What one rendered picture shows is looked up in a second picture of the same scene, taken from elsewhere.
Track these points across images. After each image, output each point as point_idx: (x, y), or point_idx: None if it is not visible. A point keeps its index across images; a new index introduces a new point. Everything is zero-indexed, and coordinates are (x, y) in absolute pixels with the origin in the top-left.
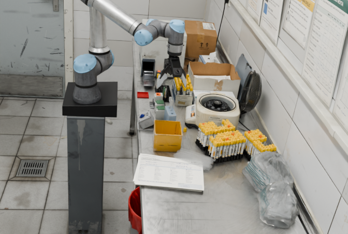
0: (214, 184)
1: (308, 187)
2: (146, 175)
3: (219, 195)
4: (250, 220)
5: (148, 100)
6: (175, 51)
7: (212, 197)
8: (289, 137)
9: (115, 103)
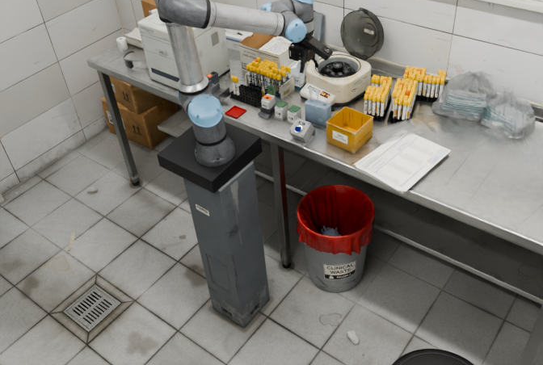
0: (441, 140)
1: (519, 84)
2: (397, 177)
3: (460, 145)
4: (509, 144)
5: (250, 113)
6: (312, 29)
7: (460, 151)
8: (455, 52)
9: (254, 136)
